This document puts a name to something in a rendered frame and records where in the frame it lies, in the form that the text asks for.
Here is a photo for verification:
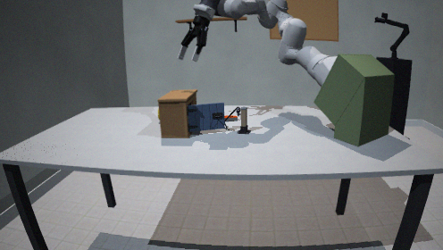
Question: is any orange torpedo level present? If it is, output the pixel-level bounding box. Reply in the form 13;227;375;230
224;115;238;121

